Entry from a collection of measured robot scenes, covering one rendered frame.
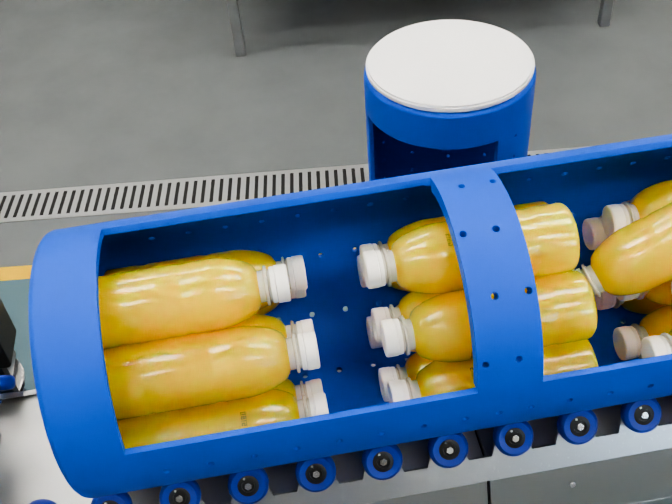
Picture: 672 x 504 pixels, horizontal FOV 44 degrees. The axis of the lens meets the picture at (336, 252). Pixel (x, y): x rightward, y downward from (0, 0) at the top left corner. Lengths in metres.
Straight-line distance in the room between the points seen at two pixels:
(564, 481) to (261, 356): 0.41
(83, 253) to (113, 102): 2.62
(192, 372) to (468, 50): 0.83
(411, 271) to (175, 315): 0.24
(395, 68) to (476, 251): 0.66
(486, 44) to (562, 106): 1.75
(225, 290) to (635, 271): 0.43
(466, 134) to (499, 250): 0.56
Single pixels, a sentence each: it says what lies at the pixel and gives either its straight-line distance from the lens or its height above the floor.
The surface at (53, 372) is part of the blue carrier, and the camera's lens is 0.81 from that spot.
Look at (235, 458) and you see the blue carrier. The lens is 0.85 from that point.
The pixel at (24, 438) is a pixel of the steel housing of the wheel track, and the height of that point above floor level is 0.93.
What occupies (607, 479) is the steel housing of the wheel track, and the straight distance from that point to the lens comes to 1.08.
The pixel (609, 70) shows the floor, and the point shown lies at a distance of 3.45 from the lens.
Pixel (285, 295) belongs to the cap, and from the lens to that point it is 0.85.
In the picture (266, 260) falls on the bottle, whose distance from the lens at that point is 0.91.
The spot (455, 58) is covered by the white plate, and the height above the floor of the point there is 1.04.
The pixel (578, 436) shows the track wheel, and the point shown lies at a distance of 1.00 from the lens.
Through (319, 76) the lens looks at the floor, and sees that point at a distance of 3.39.
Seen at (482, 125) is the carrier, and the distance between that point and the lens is 1.35.
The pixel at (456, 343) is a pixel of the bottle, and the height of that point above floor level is 1.12.
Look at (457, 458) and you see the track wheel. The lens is 0.97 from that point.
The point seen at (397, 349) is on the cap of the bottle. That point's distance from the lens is 0.86.
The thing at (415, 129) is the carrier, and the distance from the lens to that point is 1.35.
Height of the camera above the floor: 1.77
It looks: 43 degrees down
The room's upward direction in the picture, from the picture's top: 5 degrees counter-clockwise
